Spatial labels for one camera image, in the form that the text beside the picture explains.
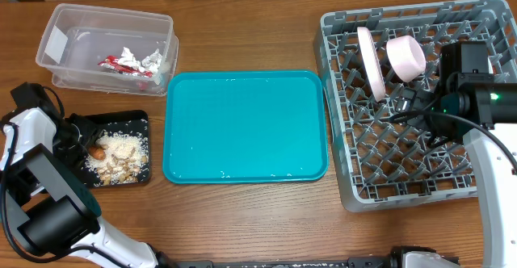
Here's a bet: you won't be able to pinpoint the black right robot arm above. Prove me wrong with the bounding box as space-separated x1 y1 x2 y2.
390 71 516 267

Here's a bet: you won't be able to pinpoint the white tissue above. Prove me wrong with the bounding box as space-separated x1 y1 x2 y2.
118 47 143 72

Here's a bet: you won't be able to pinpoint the black rectangular tray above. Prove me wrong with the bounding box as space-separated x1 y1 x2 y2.
70 110 150 188

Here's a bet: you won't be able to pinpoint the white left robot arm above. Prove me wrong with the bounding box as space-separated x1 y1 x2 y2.
1 107 174 267

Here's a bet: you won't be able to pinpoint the grey dishwasher rack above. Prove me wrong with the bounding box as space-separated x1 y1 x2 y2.
314 0 516 212

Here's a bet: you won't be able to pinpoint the clear plastic waste bin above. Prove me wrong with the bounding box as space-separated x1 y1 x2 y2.
36 4 179 96

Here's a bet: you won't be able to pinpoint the red snack wrapper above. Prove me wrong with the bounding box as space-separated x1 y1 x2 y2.
98 56 153 77

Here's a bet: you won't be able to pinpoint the rice and food scraps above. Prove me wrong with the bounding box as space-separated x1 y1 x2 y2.
83 131 150 187

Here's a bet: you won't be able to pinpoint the crumpled foil ball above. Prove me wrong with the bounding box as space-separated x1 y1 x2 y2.
141 48 162 74

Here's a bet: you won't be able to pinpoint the teal plastic tray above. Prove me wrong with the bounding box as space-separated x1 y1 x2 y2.
162 70 329 184

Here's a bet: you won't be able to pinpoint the orange carrot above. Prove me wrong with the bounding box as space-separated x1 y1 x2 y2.
88 146 106 161

